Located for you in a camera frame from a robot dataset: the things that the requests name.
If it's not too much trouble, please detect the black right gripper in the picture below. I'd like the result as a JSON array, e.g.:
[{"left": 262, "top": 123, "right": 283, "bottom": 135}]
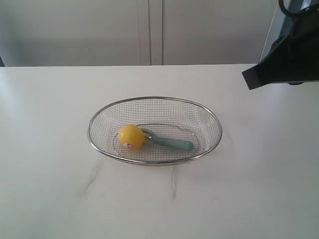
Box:
[{"left": 242, "top": 7, "right": 319, "bottom": 90}]

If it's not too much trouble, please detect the teal handled peeler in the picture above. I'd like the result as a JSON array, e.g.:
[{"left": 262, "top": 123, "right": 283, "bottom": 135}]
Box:
[{"left": 142, "top": 128, "right": 194, "bottom": 151}]

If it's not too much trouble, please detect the yellow lemon with sticker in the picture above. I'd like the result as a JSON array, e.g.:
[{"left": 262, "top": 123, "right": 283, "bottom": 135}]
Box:
[{"left": 118, "top": 124, "right": 145, "bottom": 150}]

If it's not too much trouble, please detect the oval wire mesh basket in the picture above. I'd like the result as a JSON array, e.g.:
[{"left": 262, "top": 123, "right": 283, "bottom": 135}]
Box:
[{"left": 87, "top": 96, "right": 222, "bottom": 166}]

